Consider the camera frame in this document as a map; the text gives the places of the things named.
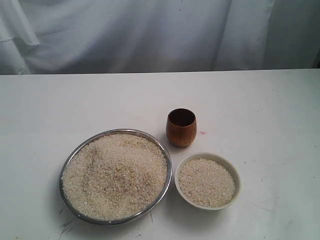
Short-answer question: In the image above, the brown wooden cup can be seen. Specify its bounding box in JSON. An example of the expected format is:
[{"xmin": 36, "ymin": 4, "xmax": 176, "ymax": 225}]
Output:
[{"xmin": 166, "ymin": 108, "xmax": 197, "ymax": 148}]

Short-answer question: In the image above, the steel basin of rice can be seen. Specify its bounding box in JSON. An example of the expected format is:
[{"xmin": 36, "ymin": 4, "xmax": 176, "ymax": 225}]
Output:
[{"xmin": 59, "ymin": 128, "xmax": 172, "ymax": 226}]

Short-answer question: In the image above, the white bowl of rice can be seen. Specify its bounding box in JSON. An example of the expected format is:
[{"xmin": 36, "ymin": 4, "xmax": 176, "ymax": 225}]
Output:
[{"xmin": 174, "ymin": 152, "xmax": 241, "ymax": 211}]

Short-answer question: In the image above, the white cloth backdrop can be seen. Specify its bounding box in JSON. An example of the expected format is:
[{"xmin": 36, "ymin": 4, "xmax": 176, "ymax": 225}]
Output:
[{"xmin": 0, "ymin": 0, "xmax": 320, "ymax": 75}]

